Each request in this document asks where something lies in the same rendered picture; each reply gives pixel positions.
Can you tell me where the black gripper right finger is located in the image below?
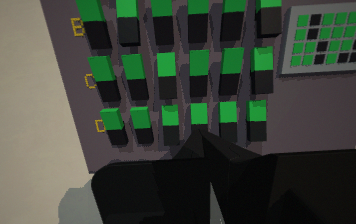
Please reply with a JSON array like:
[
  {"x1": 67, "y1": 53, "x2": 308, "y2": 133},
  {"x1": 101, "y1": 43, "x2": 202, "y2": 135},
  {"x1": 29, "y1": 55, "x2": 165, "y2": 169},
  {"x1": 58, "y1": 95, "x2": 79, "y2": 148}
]
[{"x1": 199, "y1": 129, "x2": 356, "y2": 224}]

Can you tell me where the dark grey switch panel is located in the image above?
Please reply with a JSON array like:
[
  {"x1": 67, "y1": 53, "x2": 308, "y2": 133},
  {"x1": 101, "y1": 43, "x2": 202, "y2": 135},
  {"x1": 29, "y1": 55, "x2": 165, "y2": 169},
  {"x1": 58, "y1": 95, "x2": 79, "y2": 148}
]
[{"x1": 40, "y1": 0, "x2": 356, "y2": 174}]

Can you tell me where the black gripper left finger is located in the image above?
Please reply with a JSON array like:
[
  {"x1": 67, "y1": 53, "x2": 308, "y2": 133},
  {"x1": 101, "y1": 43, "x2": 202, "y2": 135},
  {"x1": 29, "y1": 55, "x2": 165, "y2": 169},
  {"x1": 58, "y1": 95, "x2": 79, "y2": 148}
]
[{"x1": 91, "y1": 130, "x2": 211, "y2": 224}]

